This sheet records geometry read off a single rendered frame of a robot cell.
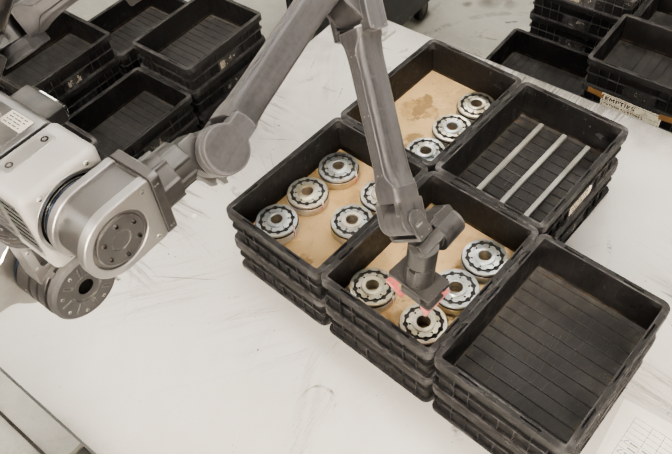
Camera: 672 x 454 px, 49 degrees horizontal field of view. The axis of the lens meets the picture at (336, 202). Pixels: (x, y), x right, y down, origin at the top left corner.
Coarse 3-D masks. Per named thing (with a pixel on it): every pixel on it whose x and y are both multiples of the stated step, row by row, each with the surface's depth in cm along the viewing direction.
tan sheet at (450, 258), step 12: (432, 204) 181; (468, 228) 175; (456, 240) 173; (468, 240) 173; (384, 252) 172; (396, 252) 172; (444, 252) 171; (456, 252) 171; (372, 264) 170; (384, 264) 170; (444, 264) 169; (456, 264) 169; (348, 288) 167; (372, 288) 166; (480, 288) 164; (396, 300) 164; (408, 300) 163; (384, 312) 162; (396, 312) 162; (396, 324) 160
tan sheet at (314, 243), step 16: (368, 176) 188; (336, 192) 185; (352, 192) 185; (336, 208) 182; (304, 224) 179; (320, 224) 179; (304, 240) 176; (320, 240) 176; (336, 240) 176; (304, 256) 173; (320, 256) 173
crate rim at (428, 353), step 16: (432, 176) 174; (464, 192) 169; (496, 208) 166; (528, 224) 162; (528, 240) 159; (512, 256) 157; (496, 272) 155; (336, 288) 155; (352, 304) 153; (384, 320) 149; (400, 336) 147; (448, 336) 146; (416, 352) 146; (432, 352) 144
